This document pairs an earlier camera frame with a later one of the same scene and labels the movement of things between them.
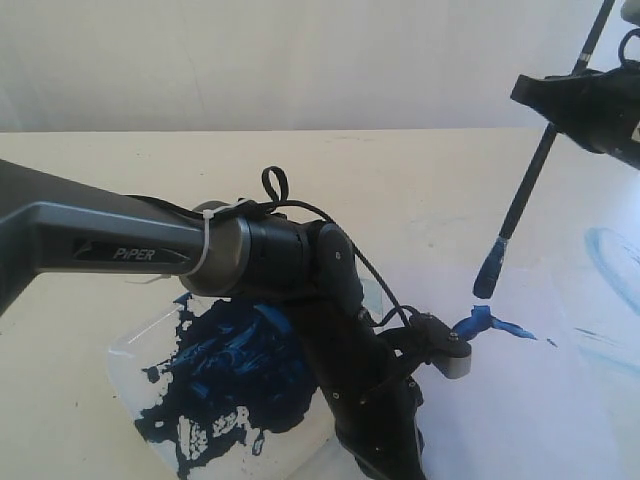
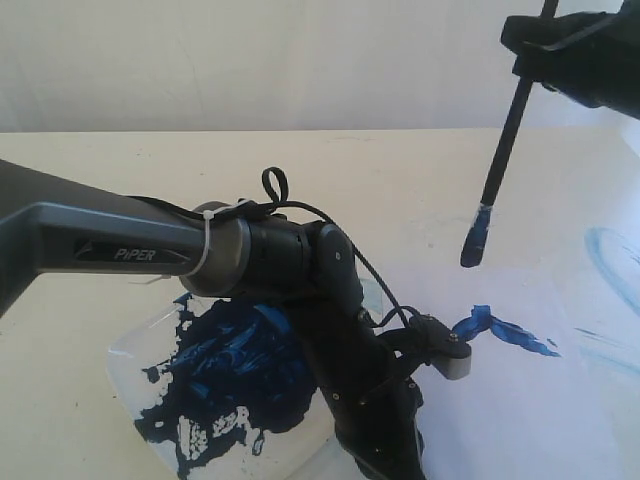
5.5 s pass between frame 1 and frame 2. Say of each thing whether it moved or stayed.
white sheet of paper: stayed
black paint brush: moved
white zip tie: stayed
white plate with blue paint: stayed
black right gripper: moved
